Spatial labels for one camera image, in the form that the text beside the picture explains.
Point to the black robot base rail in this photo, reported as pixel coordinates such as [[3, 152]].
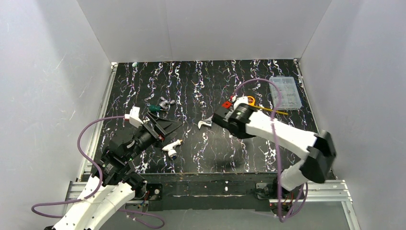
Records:
[[239, 190]]

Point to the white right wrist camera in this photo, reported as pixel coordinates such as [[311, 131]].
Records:
[[235, 102]]

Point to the green handled screwdriver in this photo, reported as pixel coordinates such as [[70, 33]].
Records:
[[155, 108]]

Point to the white plastic valve fitting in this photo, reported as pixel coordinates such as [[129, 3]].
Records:
[[170, 148]]

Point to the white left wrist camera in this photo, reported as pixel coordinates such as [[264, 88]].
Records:
[[133, 117]]

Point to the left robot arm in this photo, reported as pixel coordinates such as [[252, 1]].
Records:
[[113, 183]]

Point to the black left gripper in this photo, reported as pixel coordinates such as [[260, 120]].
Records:
[[152, 127]]

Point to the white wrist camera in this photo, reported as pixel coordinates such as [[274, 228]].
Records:
[[133, 117], [235, 102]]

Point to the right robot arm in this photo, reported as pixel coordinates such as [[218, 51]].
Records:
[[315, 150]]

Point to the red handled ratchet wrench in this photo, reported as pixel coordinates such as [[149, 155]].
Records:
[[205, 122]]

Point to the clear plastic screw box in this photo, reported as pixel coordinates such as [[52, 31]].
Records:
[[290, 99]]

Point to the yellow tape measure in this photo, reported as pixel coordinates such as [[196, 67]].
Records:
[[251, 100]]

